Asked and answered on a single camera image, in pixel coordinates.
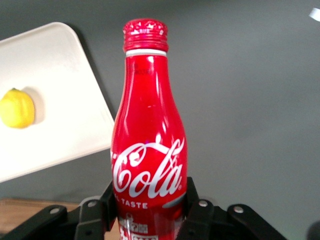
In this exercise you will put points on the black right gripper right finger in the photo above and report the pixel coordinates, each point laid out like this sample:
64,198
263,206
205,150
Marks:
205,222

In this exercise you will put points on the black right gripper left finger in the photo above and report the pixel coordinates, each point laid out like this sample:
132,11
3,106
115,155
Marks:
90,220

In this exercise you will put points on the red coke bottle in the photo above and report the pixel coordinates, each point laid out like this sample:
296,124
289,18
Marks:
150,112

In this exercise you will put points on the beige plastic tray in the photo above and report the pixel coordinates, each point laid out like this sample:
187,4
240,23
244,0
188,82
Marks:
62,100

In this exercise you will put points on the wooden drawer cabinet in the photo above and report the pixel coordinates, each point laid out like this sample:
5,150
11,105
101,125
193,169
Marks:
15,207

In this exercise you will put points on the yellow lemon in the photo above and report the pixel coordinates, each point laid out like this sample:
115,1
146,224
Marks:
16,108

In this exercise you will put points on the small white paper scrap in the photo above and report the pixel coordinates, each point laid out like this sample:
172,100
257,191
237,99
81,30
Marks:
315,13

